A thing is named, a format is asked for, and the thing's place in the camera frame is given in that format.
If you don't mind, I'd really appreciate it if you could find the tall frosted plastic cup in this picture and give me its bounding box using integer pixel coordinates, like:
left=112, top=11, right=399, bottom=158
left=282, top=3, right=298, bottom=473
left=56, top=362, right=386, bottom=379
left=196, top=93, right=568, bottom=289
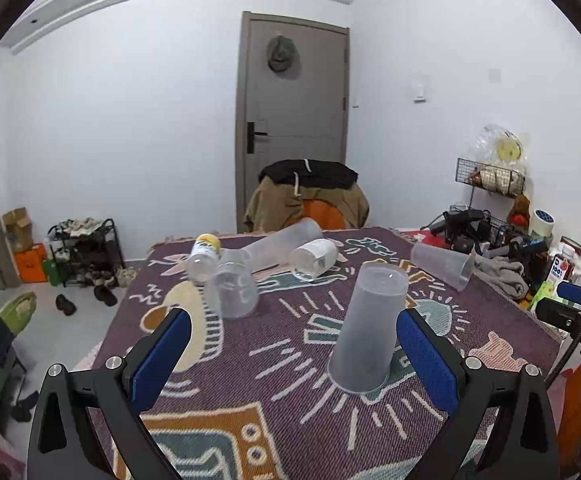
left=243, top=218, right=322, bottom=272

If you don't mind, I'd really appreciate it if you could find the clear glass with white label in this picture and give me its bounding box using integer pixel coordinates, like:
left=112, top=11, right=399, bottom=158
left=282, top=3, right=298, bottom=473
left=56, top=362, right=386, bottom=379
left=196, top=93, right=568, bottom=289
left=289, top=238, right=338, bottom=282

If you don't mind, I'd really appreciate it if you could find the frosted cup at right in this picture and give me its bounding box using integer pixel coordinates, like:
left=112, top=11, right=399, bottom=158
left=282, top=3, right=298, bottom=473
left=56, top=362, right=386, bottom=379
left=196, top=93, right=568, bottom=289
left=411, top=243, right=476, bottom=292

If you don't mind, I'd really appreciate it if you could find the chair with brown jacket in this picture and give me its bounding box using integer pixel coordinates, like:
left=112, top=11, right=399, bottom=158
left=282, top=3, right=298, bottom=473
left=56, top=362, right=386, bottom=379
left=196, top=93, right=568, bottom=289
left=244, top=159, right=369, bottom=233

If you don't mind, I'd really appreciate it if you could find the white light switch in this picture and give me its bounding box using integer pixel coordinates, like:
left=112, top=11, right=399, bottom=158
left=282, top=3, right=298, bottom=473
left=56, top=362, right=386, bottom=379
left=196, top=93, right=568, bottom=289
left=412, top=78, right=427, bottom=104

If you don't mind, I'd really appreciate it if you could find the clear bottle with yellow cap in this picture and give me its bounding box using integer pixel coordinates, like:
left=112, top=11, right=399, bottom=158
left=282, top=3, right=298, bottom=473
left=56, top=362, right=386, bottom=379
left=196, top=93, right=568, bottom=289
left=186, top=233, right=221, bottom=284

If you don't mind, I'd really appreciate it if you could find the grey cap on door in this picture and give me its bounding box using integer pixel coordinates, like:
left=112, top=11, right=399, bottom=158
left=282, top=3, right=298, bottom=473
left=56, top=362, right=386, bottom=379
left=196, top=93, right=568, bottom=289
left=266, top=35, right=298, bottom=73

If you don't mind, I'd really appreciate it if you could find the grey towel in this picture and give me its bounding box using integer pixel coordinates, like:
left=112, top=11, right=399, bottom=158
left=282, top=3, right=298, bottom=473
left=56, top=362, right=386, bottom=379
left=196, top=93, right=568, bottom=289
left=473, top=256, right=529, bottom=301

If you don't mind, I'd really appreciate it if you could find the black door handle lock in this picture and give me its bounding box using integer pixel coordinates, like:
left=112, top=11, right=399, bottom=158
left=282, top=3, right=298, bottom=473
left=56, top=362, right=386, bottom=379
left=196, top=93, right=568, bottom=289
left=246, top=122, right=269, bottom=154

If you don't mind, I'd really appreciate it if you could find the brown plush toy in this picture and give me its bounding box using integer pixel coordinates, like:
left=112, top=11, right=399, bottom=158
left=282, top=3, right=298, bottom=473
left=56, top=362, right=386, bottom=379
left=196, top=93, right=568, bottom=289
left=506, top=194, right=530, bottom=230

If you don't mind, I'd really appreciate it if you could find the black wire basket shelf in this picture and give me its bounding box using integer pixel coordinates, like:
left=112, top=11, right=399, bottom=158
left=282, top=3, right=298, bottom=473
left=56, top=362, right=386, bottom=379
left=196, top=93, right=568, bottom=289
left=455, top=158, right=525, bottom=197

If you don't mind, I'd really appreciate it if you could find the cardboard box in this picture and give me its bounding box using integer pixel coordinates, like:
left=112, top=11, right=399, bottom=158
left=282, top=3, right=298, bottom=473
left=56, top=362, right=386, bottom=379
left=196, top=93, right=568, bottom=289
left=2, top=207, right=33, bottom=252

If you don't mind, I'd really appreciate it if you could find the white tape roll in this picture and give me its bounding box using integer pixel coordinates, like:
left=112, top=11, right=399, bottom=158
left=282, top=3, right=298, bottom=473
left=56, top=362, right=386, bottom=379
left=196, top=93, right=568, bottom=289
left=530, top=209, right=555, bottom=237

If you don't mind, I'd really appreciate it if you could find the green slipper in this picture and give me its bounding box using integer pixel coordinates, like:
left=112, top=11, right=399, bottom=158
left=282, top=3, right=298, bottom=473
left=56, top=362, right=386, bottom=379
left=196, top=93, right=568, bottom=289
left=0, top=292, right=36, bottom=336

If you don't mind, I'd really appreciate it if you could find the black shoe rack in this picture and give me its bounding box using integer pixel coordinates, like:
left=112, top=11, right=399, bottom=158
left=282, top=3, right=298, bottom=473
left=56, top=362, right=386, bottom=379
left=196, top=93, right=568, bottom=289
left=44, top=218, right=126, bottom=288

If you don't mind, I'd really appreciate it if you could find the orange box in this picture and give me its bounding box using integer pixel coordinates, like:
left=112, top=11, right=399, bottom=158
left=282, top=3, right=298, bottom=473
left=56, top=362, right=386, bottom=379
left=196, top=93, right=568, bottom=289
left=14, top=244, right=48, bottom=283

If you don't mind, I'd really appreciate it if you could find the grey door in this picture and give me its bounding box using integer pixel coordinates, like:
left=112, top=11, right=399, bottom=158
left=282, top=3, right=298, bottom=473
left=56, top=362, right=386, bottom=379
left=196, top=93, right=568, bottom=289
left=235, top=11, right=350, bottom=232

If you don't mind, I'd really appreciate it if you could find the red white carton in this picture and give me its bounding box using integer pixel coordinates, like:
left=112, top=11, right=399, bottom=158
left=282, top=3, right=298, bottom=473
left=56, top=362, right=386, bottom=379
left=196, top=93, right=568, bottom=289
left=546, top=242, right=581, bottom=287

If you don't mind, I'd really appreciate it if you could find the patterned purple woven tablecloth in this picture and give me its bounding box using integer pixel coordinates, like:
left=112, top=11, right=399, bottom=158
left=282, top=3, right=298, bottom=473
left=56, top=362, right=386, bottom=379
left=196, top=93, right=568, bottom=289
left=98, top=228, right=559, bottom=479

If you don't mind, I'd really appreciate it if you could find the frosted cup front left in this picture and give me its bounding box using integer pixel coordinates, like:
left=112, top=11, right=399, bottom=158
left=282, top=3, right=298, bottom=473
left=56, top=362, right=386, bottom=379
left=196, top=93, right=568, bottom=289
left=204, top=249, right=259, bottom=320

